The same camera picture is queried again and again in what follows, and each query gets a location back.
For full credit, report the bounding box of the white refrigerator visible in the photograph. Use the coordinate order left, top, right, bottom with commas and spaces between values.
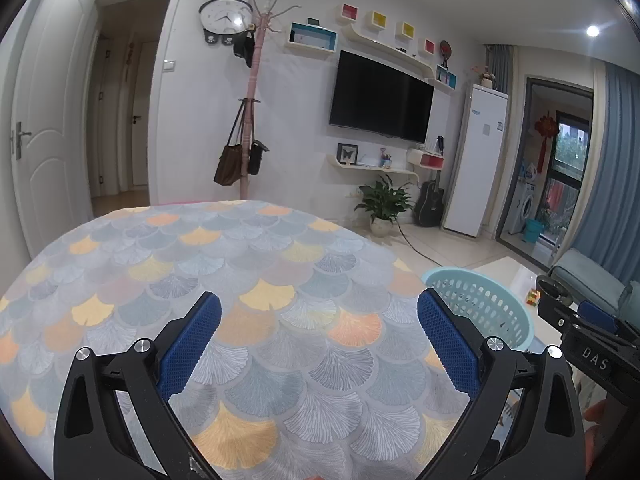
442, 85, 508, 236

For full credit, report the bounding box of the blue and white wall shelf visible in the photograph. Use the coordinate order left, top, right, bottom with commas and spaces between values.
287, 22, 337, 53

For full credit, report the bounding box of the blue curtain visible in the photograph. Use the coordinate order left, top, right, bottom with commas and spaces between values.
550, 60, 640, 286

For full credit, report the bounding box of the dark framed window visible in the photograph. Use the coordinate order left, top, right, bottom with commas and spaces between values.
550, 110, 591, 188

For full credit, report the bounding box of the light blue plastic basket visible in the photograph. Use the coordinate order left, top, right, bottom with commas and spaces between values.
422, 267, 535, 353

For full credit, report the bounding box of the black handbag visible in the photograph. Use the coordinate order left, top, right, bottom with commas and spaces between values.
247, 140, 270, 176

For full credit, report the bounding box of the black floor cable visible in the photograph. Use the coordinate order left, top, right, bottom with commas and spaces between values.
397, 225, 446, 266

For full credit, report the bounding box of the scale patterned tablecloth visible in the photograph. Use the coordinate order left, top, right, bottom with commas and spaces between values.
0, 200, 501, 480

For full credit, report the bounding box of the green potted plant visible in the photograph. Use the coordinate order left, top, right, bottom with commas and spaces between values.
355, 175, 413, 236

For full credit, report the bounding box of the black flat television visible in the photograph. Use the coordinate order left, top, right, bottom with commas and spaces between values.
329, 50, 435, 143

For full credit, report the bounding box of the white washing machine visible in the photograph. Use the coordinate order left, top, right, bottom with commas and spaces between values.
510, 182, 537, 233

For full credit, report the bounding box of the white curved wall shelf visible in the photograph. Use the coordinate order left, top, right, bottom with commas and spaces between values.
327, 154, 418, 177

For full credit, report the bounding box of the red and white wall box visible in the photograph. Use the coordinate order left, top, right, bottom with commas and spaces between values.
407, 149, 446, 171

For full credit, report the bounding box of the black guitar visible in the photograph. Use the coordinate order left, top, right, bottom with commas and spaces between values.
414, 170, 446, 227

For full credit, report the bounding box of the white coffee table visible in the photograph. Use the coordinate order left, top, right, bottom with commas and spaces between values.
472, 256, 566, 343

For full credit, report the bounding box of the blue-grey sofa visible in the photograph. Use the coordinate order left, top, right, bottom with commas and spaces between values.
550, 249, 640, 317

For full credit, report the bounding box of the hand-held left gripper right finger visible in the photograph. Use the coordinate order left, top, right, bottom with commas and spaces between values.
415, 288, 587, 480

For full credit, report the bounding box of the person's right forearm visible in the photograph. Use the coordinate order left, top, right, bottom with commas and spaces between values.
584, 401, 609, 461

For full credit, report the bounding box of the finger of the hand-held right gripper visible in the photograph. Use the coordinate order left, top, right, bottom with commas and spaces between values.
577, 301, 624, 342
538, 296, 584, 335

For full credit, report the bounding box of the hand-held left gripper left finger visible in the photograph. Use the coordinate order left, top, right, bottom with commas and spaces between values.
52, 291, 223, 480

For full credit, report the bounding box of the white panda wall clock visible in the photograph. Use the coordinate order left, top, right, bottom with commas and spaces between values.
199, 0, 256, 47

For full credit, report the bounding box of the brown handbag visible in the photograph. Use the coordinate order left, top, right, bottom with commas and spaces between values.
214, 105, 246, 186

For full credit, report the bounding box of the red knot decoration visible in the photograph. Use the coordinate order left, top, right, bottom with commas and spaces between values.
534, 112, 560, 171

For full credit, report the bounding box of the pink coat rack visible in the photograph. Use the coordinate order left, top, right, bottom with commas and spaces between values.
239, 0, 302, 202

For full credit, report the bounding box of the black hanging pouch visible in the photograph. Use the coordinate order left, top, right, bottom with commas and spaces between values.
232, 30, 256, 68

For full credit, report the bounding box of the white panel door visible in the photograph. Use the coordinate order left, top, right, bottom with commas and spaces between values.
10, 0, 96, 256

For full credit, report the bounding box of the long white curved shelf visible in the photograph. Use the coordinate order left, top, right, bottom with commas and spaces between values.
350, 25, 437, 81

